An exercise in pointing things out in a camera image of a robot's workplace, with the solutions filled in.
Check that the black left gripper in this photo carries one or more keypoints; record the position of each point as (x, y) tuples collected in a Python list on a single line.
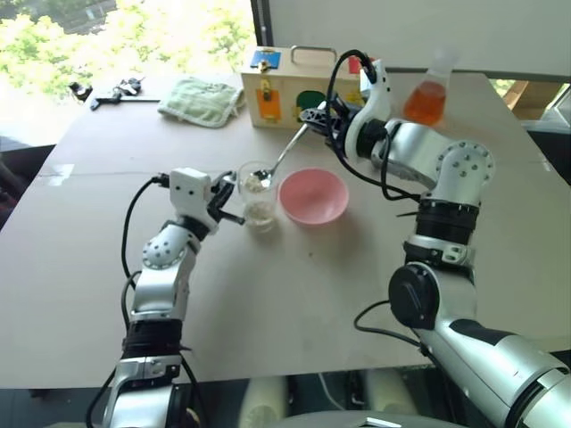
[(219, 200)]

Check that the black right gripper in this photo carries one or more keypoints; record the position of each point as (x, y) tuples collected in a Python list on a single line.
[(341, 125)]

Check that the clear glass mug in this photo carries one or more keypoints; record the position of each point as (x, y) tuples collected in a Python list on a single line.
[(261, 196)]

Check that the metal spoon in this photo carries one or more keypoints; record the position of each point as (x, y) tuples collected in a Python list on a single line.
[(285, 153)]

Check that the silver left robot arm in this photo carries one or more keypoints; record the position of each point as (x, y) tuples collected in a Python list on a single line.
[(158, 290)]

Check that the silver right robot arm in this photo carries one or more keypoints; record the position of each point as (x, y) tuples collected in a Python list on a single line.
[(450, 249)]

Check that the white oatmeal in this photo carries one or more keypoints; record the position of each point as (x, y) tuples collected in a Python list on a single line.
[(259, 211)]

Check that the pink bowl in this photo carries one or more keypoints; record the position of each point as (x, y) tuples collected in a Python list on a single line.
[(312, 196)]

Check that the wooden latch box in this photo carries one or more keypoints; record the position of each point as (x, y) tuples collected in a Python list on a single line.
[(285, 89)]

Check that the green towel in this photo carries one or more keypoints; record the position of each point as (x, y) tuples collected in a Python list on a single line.
[(201, 100)]

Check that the glass flask with orange liquid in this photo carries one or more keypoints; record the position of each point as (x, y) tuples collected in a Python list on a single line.
[(424, 106)]

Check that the black metal bar tool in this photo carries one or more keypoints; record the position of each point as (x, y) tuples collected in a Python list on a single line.
[(120, 101)]

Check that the black key bunch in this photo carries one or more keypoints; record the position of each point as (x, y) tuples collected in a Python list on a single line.
[(129, 85)]

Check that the brown wooden piece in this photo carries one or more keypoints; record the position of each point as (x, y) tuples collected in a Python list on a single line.
[(516, 94)]

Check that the white rounded cylinder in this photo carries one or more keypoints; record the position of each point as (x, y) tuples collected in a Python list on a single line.
[(264, 401), (388, 394)]

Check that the dark chair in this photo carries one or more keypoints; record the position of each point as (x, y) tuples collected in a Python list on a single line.
[(22, 178)]

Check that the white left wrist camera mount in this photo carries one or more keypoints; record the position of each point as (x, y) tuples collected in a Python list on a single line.
[(189, 187)]

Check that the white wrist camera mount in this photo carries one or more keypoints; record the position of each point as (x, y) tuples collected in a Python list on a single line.
[(377, 96), (189, 187)]

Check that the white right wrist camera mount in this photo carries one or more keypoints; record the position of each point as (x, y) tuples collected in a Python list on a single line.
[(377, 96)]

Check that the dark window frame post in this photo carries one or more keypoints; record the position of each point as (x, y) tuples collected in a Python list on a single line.
[(261, 22)]

